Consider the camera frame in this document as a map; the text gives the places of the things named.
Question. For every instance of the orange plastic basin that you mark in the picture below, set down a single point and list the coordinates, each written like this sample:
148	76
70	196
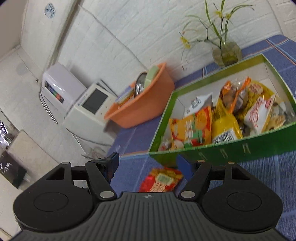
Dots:
148	105

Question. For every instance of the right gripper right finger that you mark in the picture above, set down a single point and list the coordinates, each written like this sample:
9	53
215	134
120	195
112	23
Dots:
199	176

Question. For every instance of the white red snack packet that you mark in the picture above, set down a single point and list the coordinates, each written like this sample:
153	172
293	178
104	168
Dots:
259	114

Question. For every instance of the yellow bread snack packet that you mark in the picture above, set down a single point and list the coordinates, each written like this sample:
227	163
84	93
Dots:
225	127

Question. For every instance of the orange apple chips bag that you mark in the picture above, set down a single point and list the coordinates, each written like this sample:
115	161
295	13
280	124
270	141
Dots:
192	131

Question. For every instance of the glass vase with orchid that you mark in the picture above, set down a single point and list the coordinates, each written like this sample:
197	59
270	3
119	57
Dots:
225	51

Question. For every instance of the red snack bag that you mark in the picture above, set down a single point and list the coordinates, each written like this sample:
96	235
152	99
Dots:
161	180

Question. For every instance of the clear cookie snack bag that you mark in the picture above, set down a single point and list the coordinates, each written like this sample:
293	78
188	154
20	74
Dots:
280	116

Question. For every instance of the metal bowl in basin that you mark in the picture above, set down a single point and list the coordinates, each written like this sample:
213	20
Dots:
139	85

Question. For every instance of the clear bag brown nuts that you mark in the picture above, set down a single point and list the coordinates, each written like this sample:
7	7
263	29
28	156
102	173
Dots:
234	95

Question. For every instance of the white appliance with screen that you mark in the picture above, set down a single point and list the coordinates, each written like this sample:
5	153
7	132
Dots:
86	117

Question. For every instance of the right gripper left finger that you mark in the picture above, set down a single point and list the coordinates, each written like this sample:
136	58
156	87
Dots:
98	175

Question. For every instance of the white water purifier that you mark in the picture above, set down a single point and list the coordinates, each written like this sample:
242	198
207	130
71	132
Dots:
61	88

